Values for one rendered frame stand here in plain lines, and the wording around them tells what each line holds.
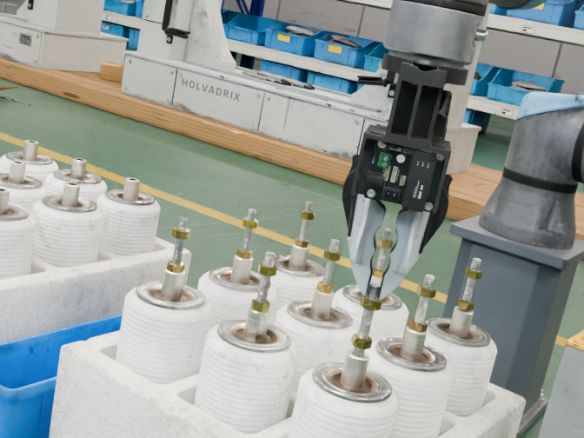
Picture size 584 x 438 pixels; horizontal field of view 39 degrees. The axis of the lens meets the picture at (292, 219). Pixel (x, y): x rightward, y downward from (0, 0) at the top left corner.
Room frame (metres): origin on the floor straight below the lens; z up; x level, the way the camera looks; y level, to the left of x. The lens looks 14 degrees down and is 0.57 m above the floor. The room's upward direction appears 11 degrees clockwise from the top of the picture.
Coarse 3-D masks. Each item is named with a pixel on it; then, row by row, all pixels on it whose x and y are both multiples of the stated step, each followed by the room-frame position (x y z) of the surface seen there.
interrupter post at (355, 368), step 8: (352, 352) 0.72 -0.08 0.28; (352, 360) 0.71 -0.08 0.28; (360, 360) 0.71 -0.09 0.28; (368, 360) 0.72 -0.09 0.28; (344, 368) 0.72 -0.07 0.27; (352, 368) 0.71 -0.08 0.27; (360, 368) 0.71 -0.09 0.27; (344, 376) 0.71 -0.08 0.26; (352, 376) 0.71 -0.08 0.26; (360, 376) 0.71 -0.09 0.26; (344, 384) 0.71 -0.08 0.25; (352, 384) 0.71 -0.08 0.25; (360, 384) 0.71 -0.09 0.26
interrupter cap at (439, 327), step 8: (432, 320) 0.94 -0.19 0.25; (440, 320) 0.94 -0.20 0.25; (448, 320) 0.95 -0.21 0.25; (432, 328) 0.90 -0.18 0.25; (440, 328) 0.91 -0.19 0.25; (448, 328) 0.93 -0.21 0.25; (472, 328) 0.93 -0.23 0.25; (480, 328) 0.94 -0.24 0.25; (440, 336) 0.89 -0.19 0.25; (448, 336) 0.89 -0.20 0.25; (456, 336) 0.91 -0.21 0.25; (472, 336) 0.92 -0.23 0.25; (480, 336) 0.91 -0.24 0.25; (488, 336) 0.92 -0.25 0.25; (464, 344) 0.88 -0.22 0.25; (472, 344) 0.88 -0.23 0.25; (480, 344) 0.89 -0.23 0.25; (488, 344) 0.90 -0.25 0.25
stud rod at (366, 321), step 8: (368, 288) 0.72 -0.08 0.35; (376, 288) 0.72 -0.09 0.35; (368, 296) 0.72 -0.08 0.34; (376, 296) 0.72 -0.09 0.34; (368, 312) 0.72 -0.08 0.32; (368, 320) 0.72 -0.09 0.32; (360, 328) 0.72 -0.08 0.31; (368, 328) 0.72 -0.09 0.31; (360, 336) 0.72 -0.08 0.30; (360, 352) 0.72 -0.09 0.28
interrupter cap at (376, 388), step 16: (320, 368) 0.73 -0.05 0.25; (336, 368) 0.74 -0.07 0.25; (368, 368) 0.75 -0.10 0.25; (320, 384) 0.70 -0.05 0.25; (336, 384) 0.71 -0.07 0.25; (368, 384) 0.73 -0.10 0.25; (384, 384) 0.73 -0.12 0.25; (352, 400) 0.68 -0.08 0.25; (368, 400) 0.69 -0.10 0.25; (384, 400) 0.70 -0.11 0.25
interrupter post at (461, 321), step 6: (456, 306) 0.92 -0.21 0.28; (456, 312) 0.91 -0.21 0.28; (462, 312) 0.91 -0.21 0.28; (468, 312) 0.91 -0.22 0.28; (456, 318) 0.91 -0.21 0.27; (462, 318) 0.91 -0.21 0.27; (468, 318) 0.91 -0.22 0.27; (450, 324) 0.92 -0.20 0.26; (456, 324) 0.91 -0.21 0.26; (462, 324) 0.91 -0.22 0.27; (468, 324) 0.91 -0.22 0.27; (450, 330) 0.91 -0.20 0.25; (456, 330) 0.91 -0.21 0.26; (462, 330) 0.91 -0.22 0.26; (462, 336) 0.91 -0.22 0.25
